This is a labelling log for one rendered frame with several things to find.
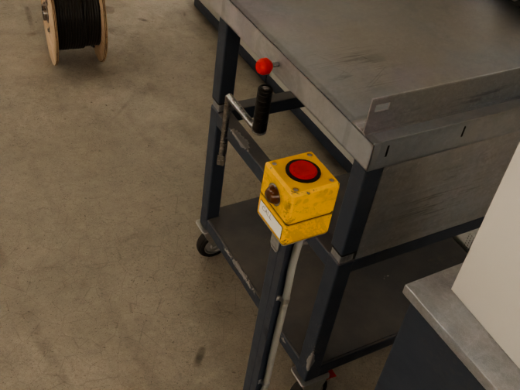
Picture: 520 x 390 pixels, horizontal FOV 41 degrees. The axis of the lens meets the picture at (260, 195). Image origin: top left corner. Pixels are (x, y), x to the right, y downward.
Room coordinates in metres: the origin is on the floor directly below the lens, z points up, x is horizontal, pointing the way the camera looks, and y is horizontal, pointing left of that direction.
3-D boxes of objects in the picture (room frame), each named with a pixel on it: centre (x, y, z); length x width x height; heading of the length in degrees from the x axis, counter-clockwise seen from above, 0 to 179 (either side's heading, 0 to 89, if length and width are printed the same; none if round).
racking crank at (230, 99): (1.22, 0.06, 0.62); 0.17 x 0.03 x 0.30; 35
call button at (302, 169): (0.76, -0.05, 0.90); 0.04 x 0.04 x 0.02
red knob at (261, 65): (1.17, 0.03, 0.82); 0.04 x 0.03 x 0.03; 125
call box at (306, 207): (0.76, -0.05, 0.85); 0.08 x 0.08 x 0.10; 35
